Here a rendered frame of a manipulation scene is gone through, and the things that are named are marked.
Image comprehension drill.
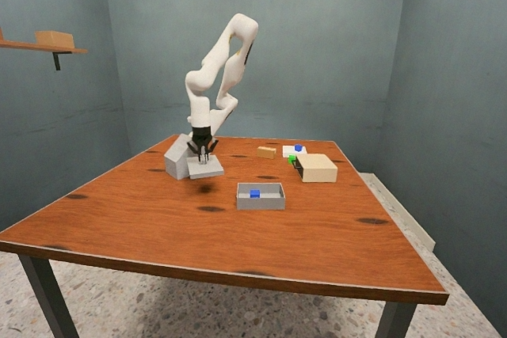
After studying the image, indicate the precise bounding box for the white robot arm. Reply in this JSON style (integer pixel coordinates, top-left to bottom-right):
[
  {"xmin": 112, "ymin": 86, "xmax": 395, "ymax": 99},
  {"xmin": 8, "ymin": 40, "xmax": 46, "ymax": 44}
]
[{"xmin": 185, "ymin": 13, "xmax": 258, "ymax": 136}]

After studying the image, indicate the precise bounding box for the tan cardboard box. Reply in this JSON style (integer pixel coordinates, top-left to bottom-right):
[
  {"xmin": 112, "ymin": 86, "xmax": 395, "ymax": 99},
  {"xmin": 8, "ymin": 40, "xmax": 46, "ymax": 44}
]
[{"xmin": 257, "ymin": 146, "xmax": 276, "ymax": 159}]

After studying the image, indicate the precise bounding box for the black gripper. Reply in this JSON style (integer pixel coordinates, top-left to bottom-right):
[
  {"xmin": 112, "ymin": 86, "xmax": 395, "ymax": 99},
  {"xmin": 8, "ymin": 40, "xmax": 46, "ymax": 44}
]
[{"xmin": 186, "ymin": 125, "xmax": 219, "ymax": 163}]

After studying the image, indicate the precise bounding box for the grey square sheet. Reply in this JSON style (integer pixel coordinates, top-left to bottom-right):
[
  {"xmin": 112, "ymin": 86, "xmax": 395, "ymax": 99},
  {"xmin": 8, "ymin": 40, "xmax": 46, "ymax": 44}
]
[{"xmin": 186, "ymin": 155, "xmax": 224, "ymax": 179}]

